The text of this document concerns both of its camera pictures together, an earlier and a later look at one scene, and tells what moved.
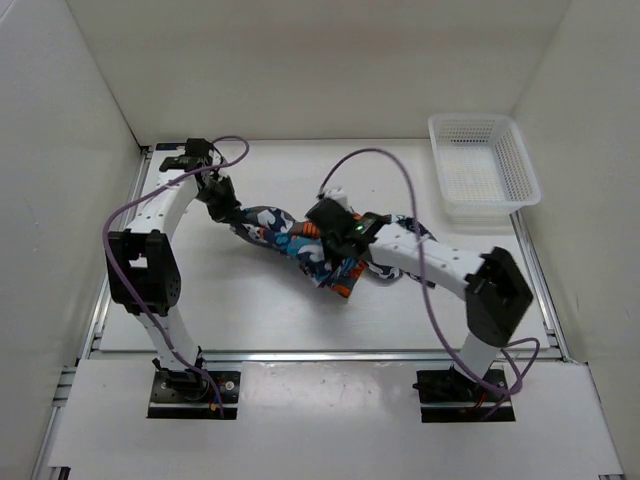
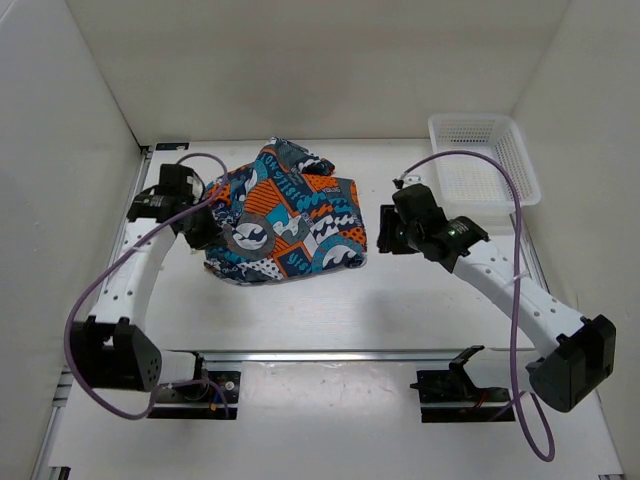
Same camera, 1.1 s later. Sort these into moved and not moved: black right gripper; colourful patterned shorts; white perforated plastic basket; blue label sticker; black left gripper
Moved: colourful patterned shorts; black right gripper; black left gripper
Not moved: white perforated plastic basket; blue label sticker
